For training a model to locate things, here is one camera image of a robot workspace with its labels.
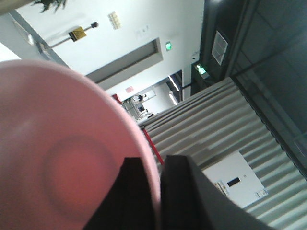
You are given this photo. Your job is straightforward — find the red barrier belt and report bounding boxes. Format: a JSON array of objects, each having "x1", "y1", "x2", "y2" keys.
[{"x1": 142, "y1": 128, "x2": 164, "y2": 165}]

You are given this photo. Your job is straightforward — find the yellow warning sign post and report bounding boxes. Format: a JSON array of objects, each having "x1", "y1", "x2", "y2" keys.
[{"x1": 48, "y1": 22, "x2": 99, "y2": 49}]

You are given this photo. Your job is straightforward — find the pink bowl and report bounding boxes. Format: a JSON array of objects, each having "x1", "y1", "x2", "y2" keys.
[{"x1": 0, "y1": 60, "x2": 161, "y2": 230}]

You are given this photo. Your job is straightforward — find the green exit sign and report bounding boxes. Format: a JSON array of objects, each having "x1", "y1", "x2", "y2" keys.
[{"x1": 165, "y1": 41, "x2": 172, "y2": 52}]

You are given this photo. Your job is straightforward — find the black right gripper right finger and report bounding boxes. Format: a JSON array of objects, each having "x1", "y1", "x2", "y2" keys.
[{"x1": 161, "y1": 155, "x2": 271, "y2": 230}]

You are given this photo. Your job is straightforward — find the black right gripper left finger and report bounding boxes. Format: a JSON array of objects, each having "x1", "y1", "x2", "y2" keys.
[{"x1": 84, "y1": 157, "x2": 156, "y2": 230}]

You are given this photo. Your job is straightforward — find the white cabinet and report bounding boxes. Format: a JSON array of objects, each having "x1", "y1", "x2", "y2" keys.
[{"x1": 202, "y1": 151, "x2": 269, "y2": 208}]

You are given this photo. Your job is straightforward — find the grey curtain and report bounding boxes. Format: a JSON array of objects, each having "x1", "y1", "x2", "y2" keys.
[{"x1": 141, "y1": 78, "x2": 307, "y2": 230}]

